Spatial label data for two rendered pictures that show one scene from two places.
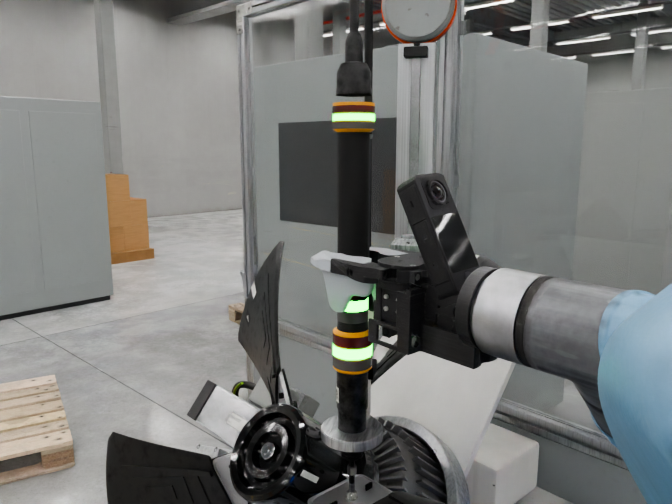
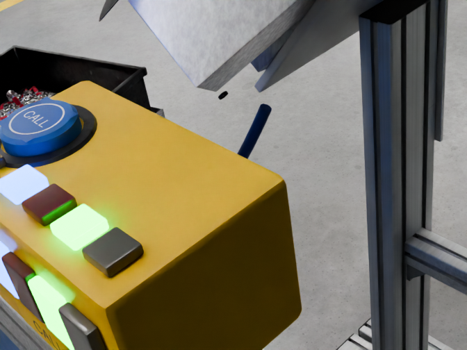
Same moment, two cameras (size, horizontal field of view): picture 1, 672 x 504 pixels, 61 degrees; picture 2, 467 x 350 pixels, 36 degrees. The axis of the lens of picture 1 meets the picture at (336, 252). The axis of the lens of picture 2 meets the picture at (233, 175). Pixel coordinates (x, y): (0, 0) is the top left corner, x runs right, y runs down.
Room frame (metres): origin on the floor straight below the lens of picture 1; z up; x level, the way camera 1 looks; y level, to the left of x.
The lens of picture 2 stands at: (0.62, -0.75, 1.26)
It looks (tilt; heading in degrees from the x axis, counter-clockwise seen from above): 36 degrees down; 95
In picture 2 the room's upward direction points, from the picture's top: 10 degrees counter-clockwise
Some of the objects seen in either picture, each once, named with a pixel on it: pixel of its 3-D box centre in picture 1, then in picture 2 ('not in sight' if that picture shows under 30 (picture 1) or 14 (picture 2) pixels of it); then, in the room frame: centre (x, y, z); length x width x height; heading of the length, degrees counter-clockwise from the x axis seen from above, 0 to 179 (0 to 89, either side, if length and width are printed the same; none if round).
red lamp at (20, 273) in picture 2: not in sight; (27, 287); (0.50, -0.52, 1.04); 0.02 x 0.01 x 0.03; 132
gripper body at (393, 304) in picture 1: (435, 303); not in sight; (0.52, -0.09, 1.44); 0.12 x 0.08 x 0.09; 42
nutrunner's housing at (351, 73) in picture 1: (352, 259); not in sight; (0.60, -0.02, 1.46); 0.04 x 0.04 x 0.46
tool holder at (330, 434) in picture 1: (353, 392); not in sight; (0.61, -0.02, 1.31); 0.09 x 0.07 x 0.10; 167
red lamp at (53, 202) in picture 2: not in sight; (49, 204); (0.52, -0.51, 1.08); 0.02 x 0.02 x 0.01; 42
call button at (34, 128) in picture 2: not in sight; (41, 130); (0.51, -0.45, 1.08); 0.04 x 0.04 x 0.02
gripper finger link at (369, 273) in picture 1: (371, 270); not in sight; (0.55, -0.03, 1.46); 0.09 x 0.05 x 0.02; 52
